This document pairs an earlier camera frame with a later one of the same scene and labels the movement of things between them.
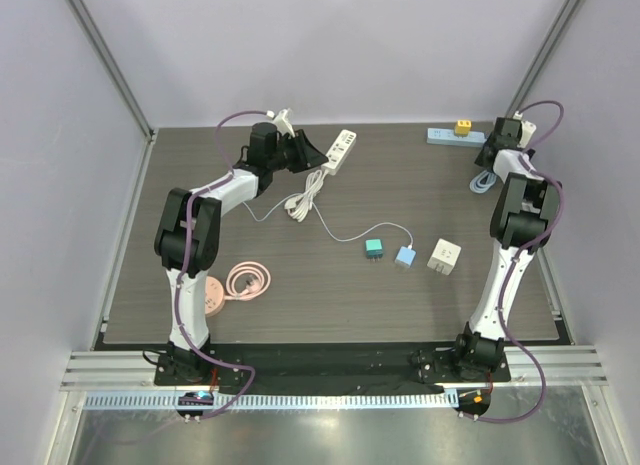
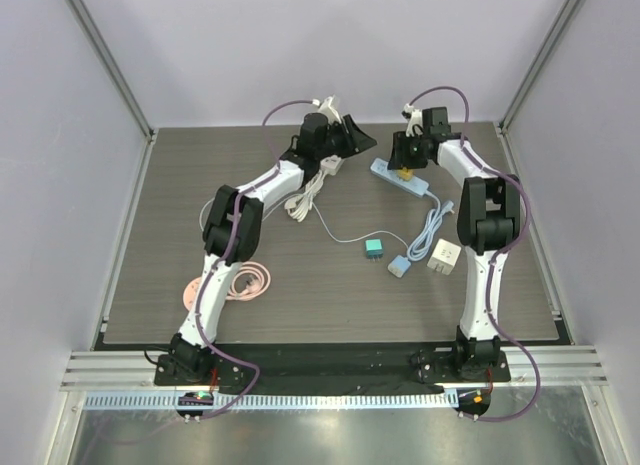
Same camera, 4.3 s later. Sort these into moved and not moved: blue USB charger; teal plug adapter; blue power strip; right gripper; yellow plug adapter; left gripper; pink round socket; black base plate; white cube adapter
Moved: right gripper; left gripper; yellow plug adapter; blue USB charger; blue power strip
Not moved: black base plate; pink round socket; teal plug adapter; white cube adapter
